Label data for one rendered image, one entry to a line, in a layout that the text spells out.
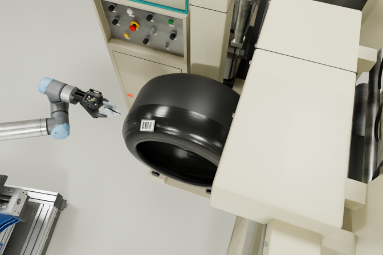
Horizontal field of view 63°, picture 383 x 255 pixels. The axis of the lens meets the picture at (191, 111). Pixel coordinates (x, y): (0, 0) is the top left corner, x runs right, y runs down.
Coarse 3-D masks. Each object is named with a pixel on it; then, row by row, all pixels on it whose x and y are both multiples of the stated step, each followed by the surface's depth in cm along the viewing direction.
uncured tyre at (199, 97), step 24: (144, 96) 121; (168, 96) 114; (192, 96) 112; (216, 96) 114; (240, 96) 121; (168, 120) 108; (192, 120) 107; (216, 120) 110; (144, 144) 149; (168, 144) 158; (192, 144) 108; (216, 144) 108; (168, 168) 152; (192, 168) 155; (216, 168) 151
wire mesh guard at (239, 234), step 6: (240, 216) 178; (240, 222) 171; (246, 222) 133; (234, 228) 197; (240, 228) 158; (246, 228) 132; (234, 234) 185; (240, 234) 147; (234, 240) 172; (240, 240) 130; (234, 246) 162; (240, 246) 128; (228, 252) 190; (234, 252) 152; (240, 252) 127
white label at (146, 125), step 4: (144, 120) 112; (148, 120) 111; (152, 120) 110; (144, 124) 112; (148, 124) 111; (152, 124) 110; (140, 128) 113; (144, 128) 112; (148, 128) 111; (152, 128) 110
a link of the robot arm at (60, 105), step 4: (60, 100) 139; (52, 104) 139; (56, 104) 139; (60, 104) 139; (64, 104) 141; (68, 104) 147; (52, 108) 138; (56, 108) 138; (60, 108) 138; (64, 108) 140; (68, 108) 148
